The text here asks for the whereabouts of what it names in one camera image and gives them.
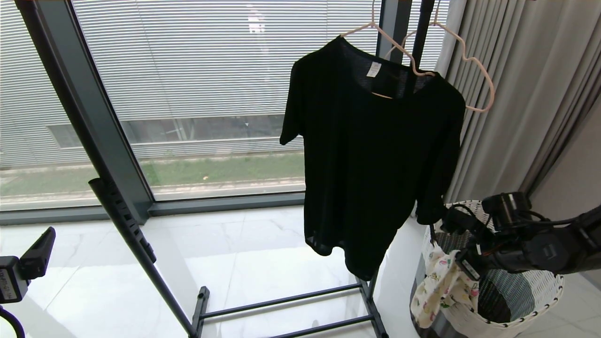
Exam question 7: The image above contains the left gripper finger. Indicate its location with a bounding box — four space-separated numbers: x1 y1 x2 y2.
19 227 56 281

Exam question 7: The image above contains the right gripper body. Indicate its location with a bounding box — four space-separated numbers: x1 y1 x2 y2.
454 238 510 282

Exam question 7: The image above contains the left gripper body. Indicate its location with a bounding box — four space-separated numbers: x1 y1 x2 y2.
0 255 30 305

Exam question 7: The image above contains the cream printed garment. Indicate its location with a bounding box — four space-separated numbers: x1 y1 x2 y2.
409 243 481 329

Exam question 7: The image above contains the black short-sleeved shirt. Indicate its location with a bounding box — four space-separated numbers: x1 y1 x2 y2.
279 35 467 282

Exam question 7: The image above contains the pink clothes hanger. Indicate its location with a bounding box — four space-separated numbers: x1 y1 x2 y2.
385 0 496 113
340 0 437 100

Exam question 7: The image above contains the white laundry basket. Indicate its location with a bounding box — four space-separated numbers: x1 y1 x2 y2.
410 200 565 338

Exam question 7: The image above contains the black clothes rack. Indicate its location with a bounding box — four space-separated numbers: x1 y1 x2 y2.
88 0 435 338

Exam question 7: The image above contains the beige curtain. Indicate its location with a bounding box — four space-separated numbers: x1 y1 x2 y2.
434 0 601 206

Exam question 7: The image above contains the window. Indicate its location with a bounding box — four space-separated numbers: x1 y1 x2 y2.
0 0 451 226

